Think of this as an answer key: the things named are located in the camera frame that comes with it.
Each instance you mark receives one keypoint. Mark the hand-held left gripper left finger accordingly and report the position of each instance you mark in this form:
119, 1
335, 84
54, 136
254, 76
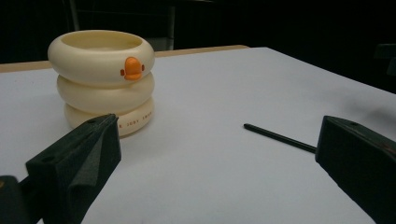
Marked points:
77, 168

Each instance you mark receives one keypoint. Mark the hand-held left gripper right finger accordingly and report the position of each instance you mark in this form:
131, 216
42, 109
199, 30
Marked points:
358, 165

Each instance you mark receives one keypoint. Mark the black pen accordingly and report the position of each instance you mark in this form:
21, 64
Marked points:
280, 138

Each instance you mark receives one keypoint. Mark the cream ringed duck pen holder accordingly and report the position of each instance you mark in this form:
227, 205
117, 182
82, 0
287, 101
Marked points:
93, 65

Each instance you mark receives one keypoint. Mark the white table mat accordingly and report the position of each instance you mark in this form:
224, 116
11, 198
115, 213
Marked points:
202, 174

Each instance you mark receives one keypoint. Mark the grey metal pole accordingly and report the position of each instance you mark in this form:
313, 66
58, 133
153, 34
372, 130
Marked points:
74, 15

